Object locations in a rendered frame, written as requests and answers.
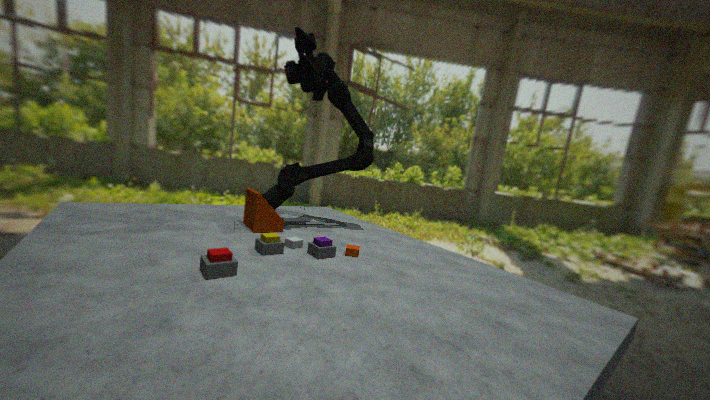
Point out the yellow button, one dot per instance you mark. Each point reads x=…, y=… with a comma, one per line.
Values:
x=269, y=244

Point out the red button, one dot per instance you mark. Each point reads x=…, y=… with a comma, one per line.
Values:
x=218, y=263

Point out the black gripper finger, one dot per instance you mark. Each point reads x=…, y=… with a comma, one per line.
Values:
x=302, y=38
x=308, y=70

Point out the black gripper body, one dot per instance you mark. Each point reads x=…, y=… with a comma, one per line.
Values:
x=315, y=84

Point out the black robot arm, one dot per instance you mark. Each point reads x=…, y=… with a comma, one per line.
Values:
x=339, y=95

